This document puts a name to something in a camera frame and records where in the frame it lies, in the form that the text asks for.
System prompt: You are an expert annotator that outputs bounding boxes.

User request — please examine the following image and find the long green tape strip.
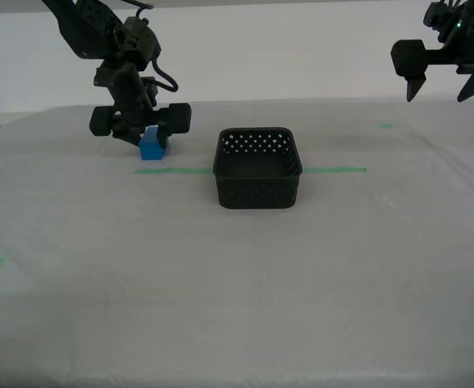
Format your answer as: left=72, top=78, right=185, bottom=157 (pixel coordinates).
left=133, top=166, right=368, bottom=176

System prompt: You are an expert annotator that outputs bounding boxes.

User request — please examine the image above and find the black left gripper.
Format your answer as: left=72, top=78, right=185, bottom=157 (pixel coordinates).
left=88, top=78, right=193, bottom=149

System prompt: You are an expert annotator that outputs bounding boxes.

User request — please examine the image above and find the black perforated plastic basket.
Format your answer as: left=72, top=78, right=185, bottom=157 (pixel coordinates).
left=212, top=127, right=305, bottom=210

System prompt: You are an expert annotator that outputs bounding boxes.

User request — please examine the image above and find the black camera cable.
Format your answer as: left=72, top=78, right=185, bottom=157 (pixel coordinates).
left=150, top=58, right=180, bottom=94

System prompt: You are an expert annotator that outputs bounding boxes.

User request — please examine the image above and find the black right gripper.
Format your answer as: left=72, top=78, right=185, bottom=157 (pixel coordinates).
left=390, top=27, right=474, bottom=103

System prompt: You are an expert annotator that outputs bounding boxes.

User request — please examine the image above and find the blue rectangular block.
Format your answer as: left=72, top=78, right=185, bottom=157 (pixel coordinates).
left=138, top=126, right=170, bottom=161

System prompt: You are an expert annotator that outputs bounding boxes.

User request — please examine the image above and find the white table cloth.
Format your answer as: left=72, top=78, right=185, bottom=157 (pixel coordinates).
left=0, top=100, right=474, bottom=388

